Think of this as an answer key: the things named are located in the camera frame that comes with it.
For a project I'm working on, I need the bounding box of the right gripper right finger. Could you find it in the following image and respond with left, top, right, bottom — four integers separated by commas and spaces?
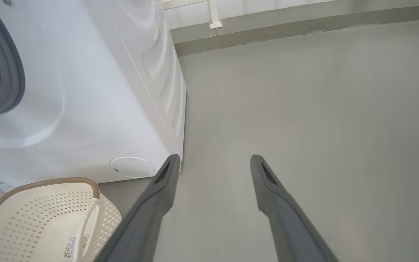
250, 155, 339, 262

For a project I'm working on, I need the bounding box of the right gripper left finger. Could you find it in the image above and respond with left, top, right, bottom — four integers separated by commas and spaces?
95, 154, 181, 262

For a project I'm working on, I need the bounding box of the basket product label sticker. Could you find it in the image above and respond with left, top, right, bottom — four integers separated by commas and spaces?
62, 235, 90, 261

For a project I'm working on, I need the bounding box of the cream perforated laundry basket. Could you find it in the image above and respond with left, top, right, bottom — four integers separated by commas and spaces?
0, 177, 123, 262

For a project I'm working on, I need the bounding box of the white front-load washing machine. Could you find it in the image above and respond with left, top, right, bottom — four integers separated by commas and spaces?
0, 0, 187, 188

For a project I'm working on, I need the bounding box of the grey rubber door gasket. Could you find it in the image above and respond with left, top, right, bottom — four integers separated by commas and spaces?
0, 0, 25, 117

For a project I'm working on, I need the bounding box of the round white filter cover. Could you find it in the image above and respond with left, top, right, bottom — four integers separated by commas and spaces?
109, 156, 156, 179

